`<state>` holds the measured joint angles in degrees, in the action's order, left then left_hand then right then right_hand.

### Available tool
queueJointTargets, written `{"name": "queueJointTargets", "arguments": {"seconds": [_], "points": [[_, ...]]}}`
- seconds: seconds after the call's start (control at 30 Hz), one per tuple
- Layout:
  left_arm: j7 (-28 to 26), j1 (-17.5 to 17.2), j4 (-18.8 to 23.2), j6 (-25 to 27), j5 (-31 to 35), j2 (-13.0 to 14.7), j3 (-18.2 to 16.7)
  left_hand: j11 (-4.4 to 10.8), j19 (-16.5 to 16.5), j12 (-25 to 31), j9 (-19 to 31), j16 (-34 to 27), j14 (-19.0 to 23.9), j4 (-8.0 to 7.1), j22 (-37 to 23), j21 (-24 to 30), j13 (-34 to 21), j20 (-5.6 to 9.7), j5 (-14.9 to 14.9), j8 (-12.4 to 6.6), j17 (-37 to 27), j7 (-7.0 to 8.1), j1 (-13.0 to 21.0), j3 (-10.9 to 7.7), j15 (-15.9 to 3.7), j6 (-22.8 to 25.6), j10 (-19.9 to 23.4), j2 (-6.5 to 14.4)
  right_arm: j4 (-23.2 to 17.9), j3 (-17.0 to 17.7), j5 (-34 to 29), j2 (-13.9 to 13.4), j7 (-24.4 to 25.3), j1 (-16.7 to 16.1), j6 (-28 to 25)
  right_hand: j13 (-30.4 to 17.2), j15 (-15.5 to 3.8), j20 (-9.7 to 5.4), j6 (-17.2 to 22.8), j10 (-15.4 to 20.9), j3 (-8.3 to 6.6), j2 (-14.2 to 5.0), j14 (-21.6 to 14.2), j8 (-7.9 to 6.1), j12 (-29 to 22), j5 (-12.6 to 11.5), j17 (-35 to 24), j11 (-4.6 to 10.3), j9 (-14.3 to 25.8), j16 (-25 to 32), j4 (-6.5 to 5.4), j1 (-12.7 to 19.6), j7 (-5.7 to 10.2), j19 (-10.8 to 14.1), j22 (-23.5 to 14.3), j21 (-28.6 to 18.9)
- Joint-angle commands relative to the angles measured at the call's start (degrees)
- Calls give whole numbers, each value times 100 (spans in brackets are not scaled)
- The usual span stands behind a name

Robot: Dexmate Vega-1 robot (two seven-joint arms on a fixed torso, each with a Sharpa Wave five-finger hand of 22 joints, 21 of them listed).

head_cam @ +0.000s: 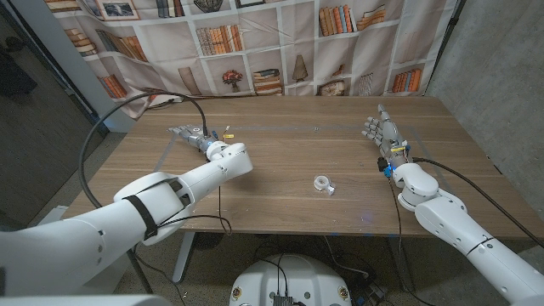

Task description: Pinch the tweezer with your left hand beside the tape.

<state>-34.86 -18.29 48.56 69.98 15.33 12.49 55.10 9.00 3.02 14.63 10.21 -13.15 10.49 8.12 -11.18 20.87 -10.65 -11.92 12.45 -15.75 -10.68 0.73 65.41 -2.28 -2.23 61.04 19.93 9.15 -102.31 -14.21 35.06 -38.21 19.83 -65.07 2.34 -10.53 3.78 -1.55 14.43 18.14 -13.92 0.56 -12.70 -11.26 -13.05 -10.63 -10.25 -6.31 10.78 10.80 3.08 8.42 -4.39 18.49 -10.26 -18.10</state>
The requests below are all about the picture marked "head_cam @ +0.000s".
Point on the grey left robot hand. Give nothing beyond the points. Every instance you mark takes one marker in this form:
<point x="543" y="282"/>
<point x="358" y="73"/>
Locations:
<point x="195" y="135"/>

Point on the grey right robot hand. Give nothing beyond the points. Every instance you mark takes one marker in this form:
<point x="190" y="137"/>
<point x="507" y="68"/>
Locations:
<point x="389" y="138"/>

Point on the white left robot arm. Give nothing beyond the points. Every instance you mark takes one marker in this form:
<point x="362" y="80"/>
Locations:
<point x="85" y="242"/>

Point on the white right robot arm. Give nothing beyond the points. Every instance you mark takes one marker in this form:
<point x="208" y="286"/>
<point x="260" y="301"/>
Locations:
<point x="450" y="221"/>

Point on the small clear tape dispenser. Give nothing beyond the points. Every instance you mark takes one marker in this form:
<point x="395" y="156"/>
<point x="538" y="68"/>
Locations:
<point x="321" y="183"/>

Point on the black round floor object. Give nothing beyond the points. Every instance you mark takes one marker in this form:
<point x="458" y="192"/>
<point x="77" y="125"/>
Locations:
<point x="208" y="241"/>

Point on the black backdrop stand pole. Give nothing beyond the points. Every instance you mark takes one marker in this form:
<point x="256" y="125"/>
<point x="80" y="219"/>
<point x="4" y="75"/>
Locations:
<point x="450" y="30"/>

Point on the white table leg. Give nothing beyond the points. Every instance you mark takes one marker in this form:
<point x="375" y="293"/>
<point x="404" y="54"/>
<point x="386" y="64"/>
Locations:
<point x="183" y="259"/>

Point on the grey table leg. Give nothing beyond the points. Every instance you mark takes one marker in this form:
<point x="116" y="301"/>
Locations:
<point x="404" y="272"/>

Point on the printed bookshelf backdrop cloth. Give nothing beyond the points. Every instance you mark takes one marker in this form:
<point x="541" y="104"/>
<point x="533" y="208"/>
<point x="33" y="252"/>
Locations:
<point x="297" y="34"/>

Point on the floor power strip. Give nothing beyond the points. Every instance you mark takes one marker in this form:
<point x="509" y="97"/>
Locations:
<point x="374" y="291"/>

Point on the white flat floor panel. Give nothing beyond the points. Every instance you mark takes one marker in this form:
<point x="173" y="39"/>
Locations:
<point x="55" y="214"/>

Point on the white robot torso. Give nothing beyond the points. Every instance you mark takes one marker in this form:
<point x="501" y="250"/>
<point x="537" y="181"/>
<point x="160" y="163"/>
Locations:
<point x="297" y="280"/>

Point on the white robot head edge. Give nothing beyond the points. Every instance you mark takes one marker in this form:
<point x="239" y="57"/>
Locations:
<point x="85" y="302"/>

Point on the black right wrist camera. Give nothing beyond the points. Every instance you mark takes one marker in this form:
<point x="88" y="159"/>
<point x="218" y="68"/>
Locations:
<point x="382" y="163"/>

